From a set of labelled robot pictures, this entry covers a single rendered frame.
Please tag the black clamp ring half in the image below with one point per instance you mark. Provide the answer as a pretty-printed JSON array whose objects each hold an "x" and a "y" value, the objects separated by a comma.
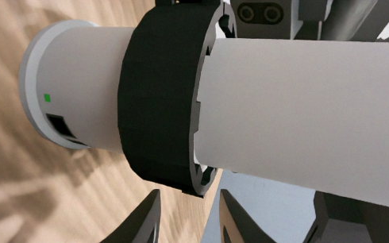
[{"x": 157, "y": 108}]

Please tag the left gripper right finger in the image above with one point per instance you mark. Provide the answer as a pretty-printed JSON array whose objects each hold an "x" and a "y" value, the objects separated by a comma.
[{"x": 236, "y": 225}]

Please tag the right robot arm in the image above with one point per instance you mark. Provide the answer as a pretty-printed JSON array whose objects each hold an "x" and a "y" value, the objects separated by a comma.
[{"x": 342, "y": 20}]

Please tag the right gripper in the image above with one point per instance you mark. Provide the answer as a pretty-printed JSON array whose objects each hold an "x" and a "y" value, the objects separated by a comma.
[{"x": 310, "y": 30}]

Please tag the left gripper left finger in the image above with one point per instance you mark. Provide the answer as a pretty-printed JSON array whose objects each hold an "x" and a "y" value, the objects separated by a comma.
[{"x": 142, "y": 225}]

